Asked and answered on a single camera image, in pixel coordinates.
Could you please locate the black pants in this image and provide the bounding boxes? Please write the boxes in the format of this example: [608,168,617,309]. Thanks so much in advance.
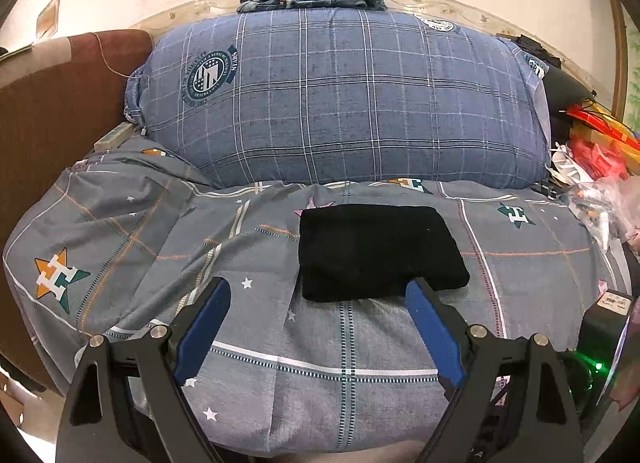
[297,204,471,303]

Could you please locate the white crumpled paper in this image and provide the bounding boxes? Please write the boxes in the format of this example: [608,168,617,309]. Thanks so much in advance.
[547,140,593,188]

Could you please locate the wall paper sheet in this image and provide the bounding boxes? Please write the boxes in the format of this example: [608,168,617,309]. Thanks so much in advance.
[36,0,62,41]

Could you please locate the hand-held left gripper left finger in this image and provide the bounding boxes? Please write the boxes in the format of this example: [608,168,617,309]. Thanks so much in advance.
[54,276,232,463]

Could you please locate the blue plaid quilt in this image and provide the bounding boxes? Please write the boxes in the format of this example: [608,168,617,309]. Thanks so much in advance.
[123,7,553,190]

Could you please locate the red packaging boxes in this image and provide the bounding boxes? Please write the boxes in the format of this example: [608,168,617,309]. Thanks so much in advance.
[567,103,640,178]

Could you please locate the folded blue jeans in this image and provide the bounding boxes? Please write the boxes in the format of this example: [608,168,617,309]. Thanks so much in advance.
[236,0,390,14]

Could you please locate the clear plastic bag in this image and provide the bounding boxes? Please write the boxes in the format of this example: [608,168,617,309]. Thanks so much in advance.
[565,175,640,250]

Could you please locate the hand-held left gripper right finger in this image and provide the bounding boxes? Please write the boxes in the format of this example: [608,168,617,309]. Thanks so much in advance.
[405,277,586,463]

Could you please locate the small beige box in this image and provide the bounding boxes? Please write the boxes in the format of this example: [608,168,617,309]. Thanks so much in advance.
[95,124,135,152]

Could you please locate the brown headboard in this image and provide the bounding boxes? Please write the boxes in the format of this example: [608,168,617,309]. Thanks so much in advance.
[0,29,153,394]

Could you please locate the black bag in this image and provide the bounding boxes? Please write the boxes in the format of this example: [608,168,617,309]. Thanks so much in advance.
[510,34,596,116]

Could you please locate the grey printed bed sheet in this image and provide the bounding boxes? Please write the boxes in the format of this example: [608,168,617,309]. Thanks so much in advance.
[2,135,636,459]

